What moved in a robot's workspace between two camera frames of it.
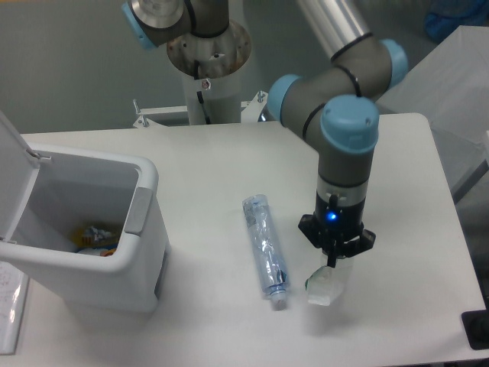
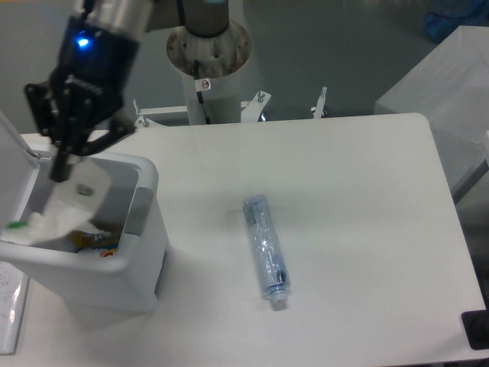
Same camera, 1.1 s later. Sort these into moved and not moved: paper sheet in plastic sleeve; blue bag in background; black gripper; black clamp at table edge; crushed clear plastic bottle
Moved: black gripper
Not moved: blue bag in background; crushed clear plastic bottle; black clamp at table edge; paper sheet in plastic sleeve
